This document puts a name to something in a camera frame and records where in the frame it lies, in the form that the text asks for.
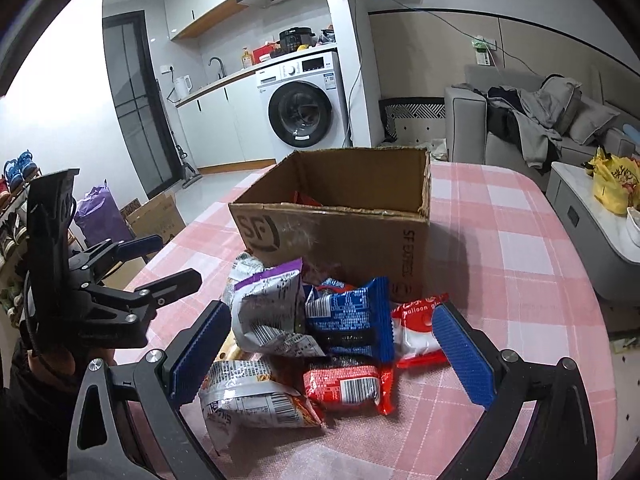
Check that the black and white patterned mat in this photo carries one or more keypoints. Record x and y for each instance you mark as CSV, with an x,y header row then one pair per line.
x,y
412,115

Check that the red box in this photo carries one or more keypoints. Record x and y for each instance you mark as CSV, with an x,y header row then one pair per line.
x,y
264,53

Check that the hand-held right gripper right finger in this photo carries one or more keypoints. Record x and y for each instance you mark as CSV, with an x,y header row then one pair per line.
x,y
462,355

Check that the grey sofa pillow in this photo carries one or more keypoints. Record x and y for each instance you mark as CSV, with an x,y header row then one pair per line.
x,y
595,120

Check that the open cardboard carton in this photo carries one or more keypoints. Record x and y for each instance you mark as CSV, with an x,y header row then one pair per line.
x,y
155,220

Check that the black pressure cooker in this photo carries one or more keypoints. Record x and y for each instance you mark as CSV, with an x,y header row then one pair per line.
x,y
296,40

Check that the white kitchen base cabinet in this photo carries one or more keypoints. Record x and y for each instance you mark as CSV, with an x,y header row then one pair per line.
x,y
225,125

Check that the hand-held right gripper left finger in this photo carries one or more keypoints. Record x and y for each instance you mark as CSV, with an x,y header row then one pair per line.
x,y
200,350

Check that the wall socket with plug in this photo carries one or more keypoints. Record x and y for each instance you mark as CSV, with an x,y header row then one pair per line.
x,y
484,50

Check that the white electric kettle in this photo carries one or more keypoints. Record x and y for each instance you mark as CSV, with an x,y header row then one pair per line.
x,y
182,87

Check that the person's left forearm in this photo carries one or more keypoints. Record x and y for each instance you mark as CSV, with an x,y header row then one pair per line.
x,y
25,425

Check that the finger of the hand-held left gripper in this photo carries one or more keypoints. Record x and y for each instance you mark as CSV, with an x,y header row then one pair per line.
x,y
175,282
142,246

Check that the pink checkered tablecloth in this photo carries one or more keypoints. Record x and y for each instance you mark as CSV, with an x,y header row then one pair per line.
x,y
500,260

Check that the orange-red snack packet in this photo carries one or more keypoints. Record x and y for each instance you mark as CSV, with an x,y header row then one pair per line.
x,y
307,199

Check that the stick vacuum cleaner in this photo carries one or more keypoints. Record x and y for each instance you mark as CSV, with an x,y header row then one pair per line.
x,y
187,172

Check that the white coffee table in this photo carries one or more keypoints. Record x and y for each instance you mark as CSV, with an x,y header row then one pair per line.
x,y
580,210

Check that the black glass door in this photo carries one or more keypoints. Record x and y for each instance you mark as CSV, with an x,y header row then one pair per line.
x,y
140,110

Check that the blue snack packet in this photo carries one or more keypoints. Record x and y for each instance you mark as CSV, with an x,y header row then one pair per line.
x,y
345,315

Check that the brown cardboard box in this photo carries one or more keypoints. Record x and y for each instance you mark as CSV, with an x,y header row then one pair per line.
x,y
350,245

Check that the grey sofa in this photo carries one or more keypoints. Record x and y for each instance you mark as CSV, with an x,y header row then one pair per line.
x,y
465,125

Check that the yellow plastic bag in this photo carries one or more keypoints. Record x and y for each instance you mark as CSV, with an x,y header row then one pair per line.
x,y
612,180

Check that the silver and orange snack packet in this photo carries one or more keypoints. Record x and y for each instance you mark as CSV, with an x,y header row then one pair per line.
x,y
245,400

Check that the red and white snack packet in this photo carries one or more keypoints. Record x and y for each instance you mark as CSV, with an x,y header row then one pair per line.
x,y
415,340

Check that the purple and white snack packet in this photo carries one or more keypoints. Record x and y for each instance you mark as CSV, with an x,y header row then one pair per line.
x,y
270,305

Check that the light blue pillow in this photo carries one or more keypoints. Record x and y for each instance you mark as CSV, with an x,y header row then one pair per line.
x,y
632,134

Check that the grey clothes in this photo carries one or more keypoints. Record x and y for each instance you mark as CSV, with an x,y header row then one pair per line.
x,y
535,130

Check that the person's left hand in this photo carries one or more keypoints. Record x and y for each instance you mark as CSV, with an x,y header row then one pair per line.
x,y
47,362

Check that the purple bag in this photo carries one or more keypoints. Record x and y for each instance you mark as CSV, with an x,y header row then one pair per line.
x,y
100,215

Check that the shoe rack with shoes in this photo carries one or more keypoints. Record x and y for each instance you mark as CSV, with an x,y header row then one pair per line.
x,y
15,220

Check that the black kitchen faucet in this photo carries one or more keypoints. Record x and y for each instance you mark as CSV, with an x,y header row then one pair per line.
x,y
220,65

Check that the yellow bottle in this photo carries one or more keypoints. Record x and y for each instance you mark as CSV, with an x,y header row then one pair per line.
x,y
246,60

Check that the white washing machine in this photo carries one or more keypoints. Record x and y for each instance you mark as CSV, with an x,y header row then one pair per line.
x,y
305,110

